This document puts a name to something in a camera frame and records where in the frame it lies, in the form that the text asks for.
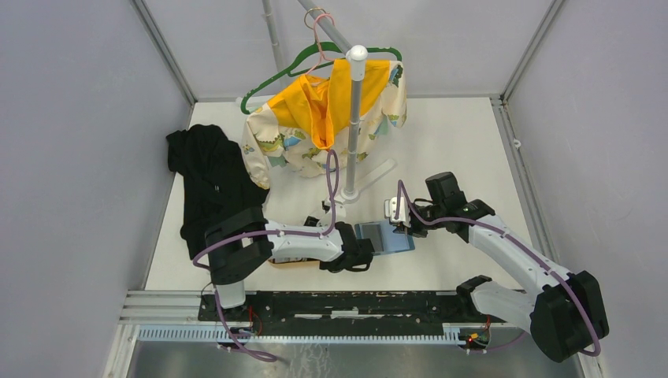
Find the black garment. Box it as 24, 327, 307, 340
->
166, 124, 269, 258

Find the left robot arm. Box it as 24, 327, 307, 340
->
192, 207, 374, 321

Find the yellow box of cards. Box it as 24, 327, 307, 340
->
268, 258, 319, 267

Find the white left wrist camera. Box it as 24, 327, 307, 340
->
320, 199, 347, 227

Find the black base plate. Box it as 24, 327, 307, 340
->
224, 291, 501, 336

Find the green clothes hanger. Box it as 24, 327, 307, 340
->
239, 41, 403, 115

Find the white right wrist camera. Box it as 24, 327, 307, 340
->
384, 195, 410, 227

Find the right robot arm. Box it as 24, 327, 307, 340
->
390, 172, 610, 362

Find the white clothes rack stand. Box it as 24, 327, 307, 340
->
247, 1, 397, 203

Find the silver credit card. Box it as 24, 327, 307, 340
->
360, 222, 384, 254

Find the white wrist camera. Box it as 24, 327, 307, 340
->
320, 199, 347, 227
384, 195, 410, 227

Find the white slotted cable duct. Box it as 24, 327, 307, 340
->
136, 324, 465, 347

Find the pink clothes hanger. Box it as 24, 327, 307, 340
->
304, 7, 336, 75

